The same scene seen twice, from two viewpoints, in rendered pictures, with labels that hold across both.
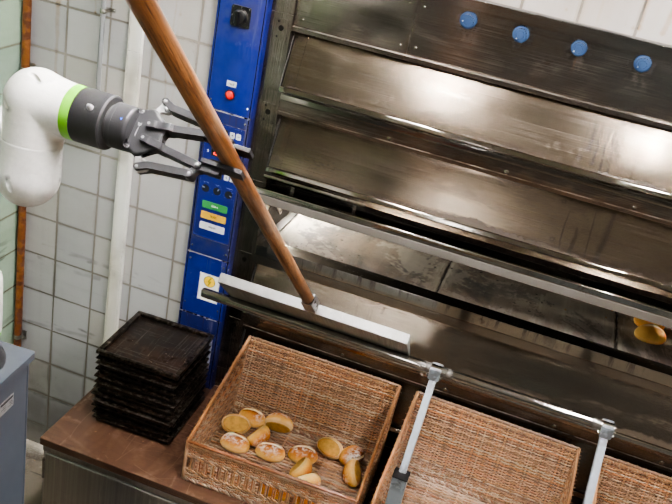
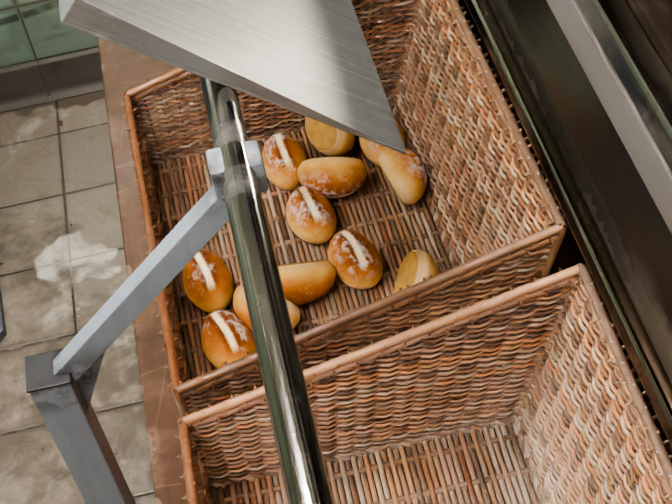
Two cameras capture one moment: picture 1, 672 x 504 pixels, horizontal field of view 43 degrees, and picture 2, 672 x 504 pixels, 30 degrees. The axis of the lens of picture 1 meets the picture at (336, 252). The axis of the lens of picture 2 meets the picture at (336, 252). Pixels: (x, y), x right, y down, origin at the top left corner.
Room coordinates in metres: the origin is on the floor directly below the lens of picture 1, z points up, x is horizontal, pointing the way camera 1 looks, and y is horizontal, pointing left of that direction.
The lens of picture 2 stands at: (1.89, -1.09, 1.89)
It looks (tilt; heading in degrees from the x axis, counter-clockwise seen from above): 48 degrees down; 73
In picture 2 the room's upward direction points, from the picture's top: 9 degrees counter-clockwise
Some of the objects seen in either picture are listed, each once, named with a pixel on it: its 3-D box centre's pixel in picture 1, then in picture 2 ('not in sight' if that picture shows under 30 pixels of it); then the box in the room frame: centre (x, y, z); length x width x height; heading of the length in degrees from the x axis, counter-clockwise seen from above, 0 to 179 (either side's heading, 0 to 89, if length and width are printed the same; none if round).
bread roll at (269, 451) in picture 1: (270, 450); (310, 211); (2.23, 0.08, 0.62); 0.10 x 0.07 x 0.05; 87
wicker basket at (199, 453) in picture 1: (295, 429); (322, 190); (2.23, 0.01, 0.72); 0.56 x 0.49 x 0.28; 79
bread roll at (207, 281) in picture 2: (275, 488); (206, 277); (2.06, 0.03, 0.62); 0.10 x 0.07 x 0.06; 86
